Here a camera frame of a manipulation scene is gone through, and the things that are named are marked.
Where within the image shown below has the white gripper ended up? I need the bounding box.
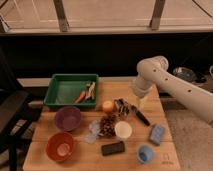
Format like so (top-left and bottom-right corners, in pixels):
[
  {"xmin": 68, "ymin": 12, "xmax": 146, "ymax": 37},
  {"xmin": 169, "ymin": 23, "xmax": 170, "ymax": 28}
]
[{"xmin": 131, "ymin": 77, "xmax": 153, "ymax": 108}]

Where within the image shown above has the blue sponge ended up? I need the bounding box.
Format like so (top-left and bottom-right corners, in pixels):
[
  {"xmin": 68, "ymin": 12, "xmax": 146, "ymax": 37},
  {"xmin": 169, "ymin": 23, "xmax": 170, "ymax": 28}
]
[{"xmin": 149, "ymin": 124, "xmax": 165, "ymax": 145}]

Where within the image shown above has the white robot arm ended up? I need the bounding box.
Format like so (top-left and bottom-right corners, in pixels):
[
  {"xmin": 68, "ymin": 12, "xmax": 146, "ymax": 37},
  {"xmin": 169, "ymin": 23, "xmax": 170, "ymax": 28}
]
[{"xmin": 132, "ymin": 56, "xmax": 213, "ymax": 125}]

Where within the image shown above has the white paper cup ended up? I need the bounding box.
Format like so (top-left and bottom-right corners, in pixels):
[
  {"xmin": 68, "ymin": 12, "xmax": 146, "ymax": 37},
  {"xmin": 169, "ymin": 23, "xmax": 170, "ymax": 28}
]
[{"xmin": 114, "ymin": 121, "xmax": 132, "ymax": 140}]

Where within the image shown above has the blue plastic cup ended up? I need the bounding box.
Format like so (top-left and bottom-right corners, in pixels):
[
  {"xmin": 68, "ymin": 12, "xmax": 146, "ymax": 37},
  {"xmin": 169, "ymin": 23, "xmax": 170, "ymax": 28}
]
[{"xmin": 137, "ymin": 145, "xmax": 154, "ymax": 164}]

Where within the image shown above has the shiny metal clip object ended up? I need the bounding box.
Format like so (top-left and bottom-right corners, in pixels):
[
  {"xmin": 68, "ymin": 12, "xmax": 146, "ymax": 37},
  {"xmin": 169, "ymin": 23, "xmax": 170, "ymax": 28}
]
[{"xmin": 114, "ymin": 98, "xmax": 130, "ymax": 117}]

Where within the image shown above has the apple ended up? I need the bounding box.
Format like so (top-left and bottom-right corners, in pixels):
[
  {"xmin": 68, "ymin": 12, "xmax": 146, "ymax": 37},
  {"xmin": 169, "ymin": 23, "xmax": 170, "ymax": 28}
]
[{"xmin": 102, "ymin": 101, "xmax": 114, "ymax": 113}]

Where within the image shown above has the metal bowl background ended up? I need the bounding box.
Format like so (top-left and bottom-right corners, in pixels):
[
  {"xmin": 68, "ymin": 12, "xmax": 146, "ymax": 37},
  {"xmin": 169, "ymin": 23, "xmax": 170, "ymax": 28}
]
[{"xmin": 173, "ymin": 67, "xmax": 196, "ymax": 82}]

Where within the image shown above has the corn toy in tray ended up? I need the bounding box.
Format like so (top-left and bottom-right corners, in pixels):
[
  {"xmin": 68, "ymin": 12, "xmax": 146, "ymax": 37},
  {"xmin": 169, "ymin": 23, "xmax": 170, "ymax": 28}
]
[{"xmin": 86, "ymin": 82, "xmax": 96, "ymax": 100}]

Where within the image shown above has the pine cone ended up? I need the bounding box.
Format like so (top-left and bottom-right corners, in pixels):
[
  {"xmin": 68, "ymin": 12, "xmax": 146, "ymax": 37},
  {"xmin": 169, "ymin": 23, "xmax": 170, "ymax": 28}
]
[{"xmin": 100, "ymin": 115, "xmax": 116, "ymax": 137}]

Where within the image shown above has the orange carrot toy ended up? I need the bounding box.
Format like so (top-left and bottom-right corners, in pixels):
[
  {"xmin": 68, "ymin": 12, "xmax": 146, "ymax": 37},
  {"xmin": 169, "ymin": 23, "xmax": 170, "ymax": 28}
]
[{"xmin": 75, "ymin": 91, "xmax": 86, "ymax": 103}]

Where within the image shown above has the clear plastic bag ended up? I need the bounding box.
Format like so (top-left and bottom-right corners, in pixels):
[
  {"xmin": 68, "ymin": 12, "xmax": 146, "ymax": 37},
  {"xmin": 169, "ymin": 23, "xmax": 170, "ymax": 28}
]
[{"xmin": 85, "ymin": 120, "xmax": 100, "ymax": 144}]

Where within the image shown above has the black smartphone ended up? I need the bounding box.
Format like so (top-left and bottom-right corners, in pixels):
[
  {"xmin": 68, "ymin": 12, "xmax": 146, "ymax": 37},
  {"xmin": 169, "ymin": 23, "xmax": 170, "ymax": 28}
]
[{"xmin": 101, "ymin": 141, "xmax": 125, "ymax": 156}]

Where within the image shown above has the green plastic tray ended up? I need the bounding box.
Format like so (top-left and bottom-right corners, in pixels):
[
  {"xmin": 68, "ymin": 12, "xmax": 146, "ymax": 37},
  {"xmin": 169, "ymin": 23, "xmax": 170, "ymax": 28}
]
[{"xmin": 44, "ymin": 74, "xmax": 99, "ymax": 109}]

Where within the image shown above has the purple bowl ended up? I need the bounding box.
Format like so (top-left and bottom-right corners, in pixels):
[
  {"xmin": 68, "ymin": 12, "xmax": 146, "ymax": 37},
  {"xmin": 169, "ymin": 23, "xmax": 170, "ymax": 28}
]
[{"xmin": 54, "ymin": 106, "xmax": 82, "ymax": 131}]

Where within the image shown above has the orange bowl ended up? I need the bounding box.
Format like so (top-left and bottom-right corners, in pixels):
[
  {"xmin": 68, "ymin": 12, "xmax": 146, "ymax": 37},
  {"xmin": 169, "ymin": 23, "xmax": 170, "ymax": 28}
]
[{"xmin": 45, "ymin": 132, "xmax": 75, "ymax": 162}]

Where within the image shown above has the black chair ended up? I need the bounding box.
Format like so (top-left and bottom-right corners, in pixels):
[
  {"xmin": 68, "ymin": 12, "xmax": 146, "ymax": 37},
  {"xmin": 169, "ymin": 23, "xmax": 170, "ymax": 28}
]
[{"xmin": 0, "ymin": 48, "xmax": 41, "ymax": 171}]

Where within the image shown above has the black handled knife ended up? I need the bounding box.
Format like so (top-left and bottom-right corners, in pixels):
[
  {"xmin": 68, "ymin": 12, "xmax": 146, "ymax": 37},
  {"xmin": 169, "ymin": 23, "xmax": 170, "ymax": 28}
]
[{"xmin": 131, "ymin": 105, "xmax": 150, "ymax": 126}]

